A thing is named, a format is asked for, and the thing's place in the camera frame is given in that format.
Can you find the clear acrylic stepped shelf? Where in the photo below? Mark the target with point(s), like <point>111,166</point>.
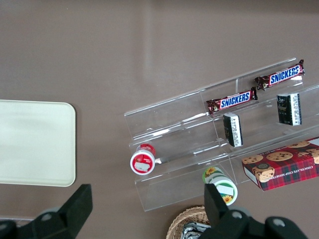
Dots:
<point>261,124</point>
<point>169,119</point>

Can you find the red plaid cookie box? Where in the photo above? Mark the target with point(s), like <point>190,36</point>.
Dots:
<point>286,169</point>

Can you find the Snickers chocolate bar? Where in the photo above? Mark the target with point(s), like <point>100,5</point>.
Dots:
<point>284,75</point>
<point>234,100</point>

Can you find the beige plastic serving tray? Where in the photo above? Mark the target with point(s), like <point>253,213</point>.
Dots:
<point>37,142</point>

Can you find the stacked aluminium foil trays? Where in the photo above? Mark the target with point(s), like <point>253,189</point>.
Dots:
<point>192,230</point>

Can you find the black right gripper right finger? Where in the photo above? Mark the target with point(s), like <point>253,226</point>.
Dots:
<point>219,219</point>

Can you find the red lidded snack cup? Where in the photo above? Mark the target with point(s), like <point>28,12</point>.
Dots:
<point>142,161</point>

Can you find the small black chocolate box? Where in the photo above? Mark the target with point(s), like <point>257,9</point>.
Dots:
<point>233,130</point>
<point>289,110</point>

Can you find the green sunflower snack cup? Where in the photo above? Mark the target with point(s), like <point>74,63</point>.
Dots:
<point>219,179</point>

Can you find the light wicker basket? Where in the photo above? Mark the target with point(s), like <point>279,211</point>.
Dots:
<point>184,219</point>

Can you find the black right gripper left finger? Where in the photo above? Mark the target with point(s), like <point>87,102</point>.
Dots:
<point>72,214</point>

